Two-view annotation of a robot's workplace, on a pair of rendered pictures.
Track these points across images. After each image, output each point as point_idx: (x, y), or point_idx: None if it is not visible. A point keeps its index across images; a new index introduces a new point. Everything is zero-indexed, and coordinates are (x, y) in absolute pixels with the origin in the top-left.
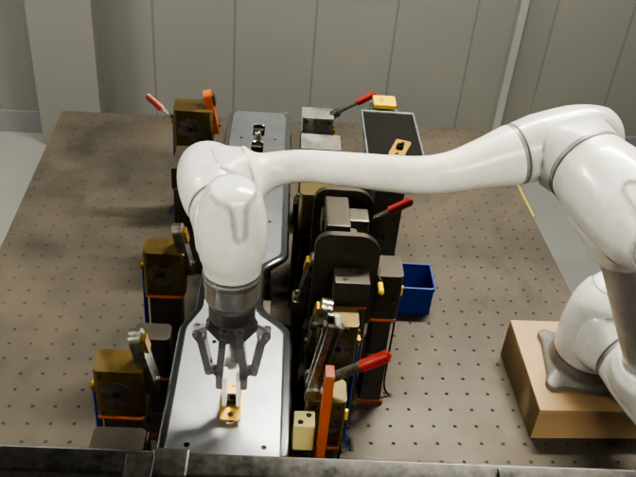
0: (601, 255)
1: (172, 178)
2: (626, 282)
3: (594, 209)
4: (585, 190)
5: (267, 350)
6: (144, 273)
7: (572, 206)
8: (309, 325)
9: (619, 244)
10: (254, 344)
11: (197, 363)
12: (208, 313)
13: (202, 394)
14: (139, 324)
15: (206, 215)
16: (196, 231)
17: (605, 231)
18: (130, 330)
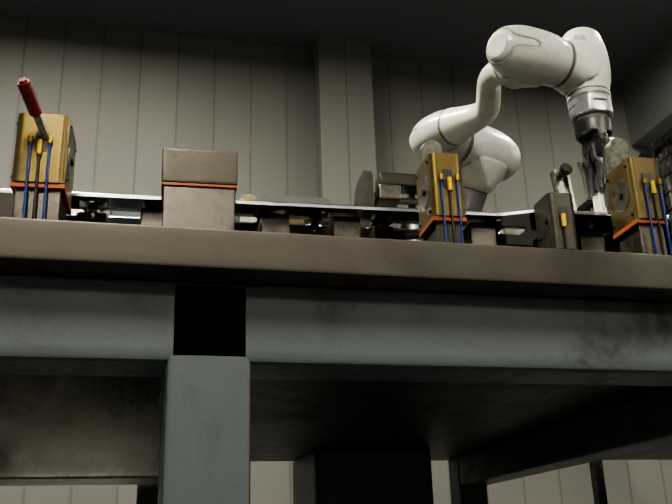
0: (504, 169)
1: (237, 168)
2: (483, 206)
3: (504, 139)
4: (495, 133)
5: (527, 241)
6: (461, 185)
7: (493, 143)
8: (568, 168)
9: (517, 153)
10: (525, 236)
11: (576, 218)
12: (605, 125)
13: (608, 223)
14: (549, 193)
15: (602, 40)
16: (598, 54)
17: (512, 148)
18: (616, 138)
